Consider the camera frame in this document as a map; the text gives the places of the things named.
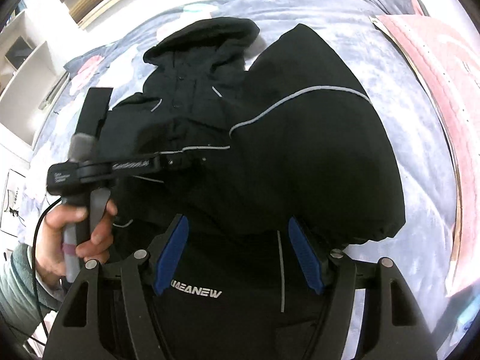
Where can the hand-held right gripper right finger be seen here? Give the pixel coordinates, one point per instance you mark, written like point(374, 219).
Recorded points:
point(305, 258)

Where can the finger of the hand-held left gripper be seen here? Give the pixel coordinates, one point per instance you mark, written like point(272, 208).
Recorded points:
point(150, 165)

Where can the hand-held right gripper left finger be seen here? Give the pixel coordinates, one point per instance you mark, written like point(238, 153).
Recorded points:
point(173, 257)

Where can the black hooded jacket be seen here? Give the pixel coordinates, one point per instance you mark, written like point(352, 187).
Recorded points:
point(300, 150)

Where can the person's left forearm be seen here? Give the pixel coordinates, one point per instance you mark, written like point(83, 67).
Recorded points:
point(18, 281)

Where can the person's left hand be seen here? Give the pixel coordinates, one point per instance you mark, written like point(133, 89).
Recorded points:
point(48, 243)

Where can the white shelf unit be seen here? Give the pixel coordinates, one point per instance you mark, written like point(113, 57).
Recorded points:
point(33, 67)

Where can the grey floral blanket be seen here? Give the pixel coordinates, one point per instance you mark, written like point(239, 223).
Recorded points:
point(407, 120)

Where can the pink quilted pillow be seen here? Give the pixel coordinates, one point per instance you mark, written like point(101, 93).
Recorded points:
point(457, 93)

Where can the white wall poster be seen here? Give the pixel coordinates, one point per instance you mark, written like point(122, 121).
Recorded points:
point(11, 198)

